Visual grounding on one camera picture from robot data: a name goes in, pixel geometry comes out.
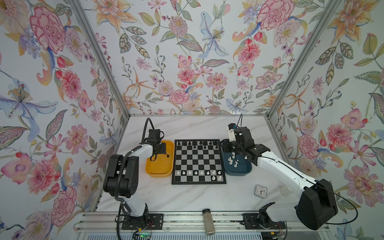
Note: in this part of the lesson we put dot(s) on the small white alarm clock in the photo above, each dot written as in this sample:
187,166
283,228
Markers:
261,191

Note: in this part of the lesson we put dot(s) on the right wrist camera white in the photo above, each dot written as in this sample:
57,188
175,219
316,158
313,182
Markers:
231,132

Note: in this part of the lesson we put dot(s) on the black chess pieces row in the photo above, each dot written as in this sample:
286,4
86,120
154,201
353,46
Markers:
197,145

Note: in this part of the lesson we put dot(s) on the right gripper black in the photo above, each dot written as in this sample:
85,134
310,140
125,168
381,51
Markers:
238,148

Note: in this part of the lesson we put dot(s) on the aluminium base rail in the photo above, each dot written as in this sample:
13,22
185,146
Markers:
173,222

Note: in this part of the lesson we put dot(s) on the white chess pieces row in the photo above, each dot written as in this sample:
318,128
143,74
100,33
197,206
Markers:
198,176

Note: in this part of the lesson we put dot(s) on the yellow plastic tray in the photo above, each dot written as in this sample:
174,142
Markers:
162,167

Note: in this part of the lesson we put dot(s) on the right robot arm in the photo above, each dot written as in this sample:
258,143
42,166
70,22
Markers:
316,202

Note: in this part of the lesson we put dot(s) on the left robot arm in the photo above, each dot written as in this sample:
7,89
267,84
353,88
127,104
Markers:
122,178

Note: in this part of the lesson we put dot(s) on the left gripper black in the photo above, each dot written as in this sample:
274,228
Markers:
163,148

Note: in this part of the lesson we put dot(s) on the white pieces in teal tray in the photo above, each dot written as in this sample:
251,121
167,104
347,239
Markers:
236,160

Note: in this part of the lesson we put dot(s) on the black white chess board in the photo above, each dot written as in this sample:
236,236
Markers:
198,160

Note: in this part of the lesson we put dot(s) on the teal plastic tray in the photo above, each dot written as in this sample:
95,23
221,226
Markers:
230,170

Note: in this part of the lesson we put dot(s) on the glass spice jar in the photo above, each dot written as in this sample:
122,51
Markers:
208,222

